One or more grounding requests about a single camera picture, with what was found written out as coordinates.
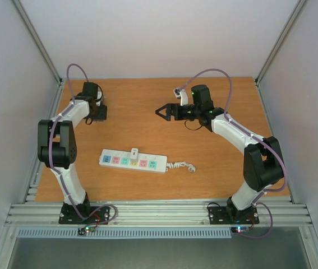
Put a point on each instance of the right controller board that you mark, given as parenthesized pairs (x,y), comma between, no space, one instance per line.
(241,229)

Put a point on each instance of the grey slotted cable duct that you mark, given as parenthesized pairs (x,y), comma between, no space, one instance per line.
(126,233)

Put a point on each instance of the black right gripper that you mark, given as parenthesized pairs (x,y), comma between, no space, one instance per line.
(175,108)

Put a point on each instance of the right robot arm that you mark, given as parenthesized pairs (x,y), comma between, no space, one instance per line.
(263,164)

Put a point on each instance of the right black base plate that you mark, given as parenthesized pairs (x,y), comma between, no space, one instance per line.
(219,215)

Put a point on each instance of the white USB charger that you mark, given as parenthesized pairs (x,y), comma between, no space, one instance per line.
(134,155)

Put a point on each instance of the left controller board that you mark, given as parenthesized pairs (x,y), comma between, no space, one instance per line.
(86,230)

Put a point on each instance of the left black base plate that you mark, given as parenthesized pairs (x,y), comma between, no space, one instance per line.
(69,216)

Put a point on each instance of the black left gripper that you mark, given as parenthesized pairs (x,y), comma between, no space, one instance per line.
(102,115)

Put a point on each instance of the controller board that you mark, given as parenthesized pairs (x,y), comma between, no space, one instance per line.
(241,229)
(86,230)

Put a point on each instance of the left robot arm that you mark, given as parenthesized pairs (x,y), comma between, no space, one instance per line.
(57,149)

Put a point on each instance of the white multi-socket power strip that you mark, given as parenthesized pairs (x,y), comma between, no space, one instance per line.
(121,160)

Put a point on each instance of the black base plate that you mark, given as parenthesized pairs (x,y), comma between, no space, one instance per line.
(219,215)
(69,216)

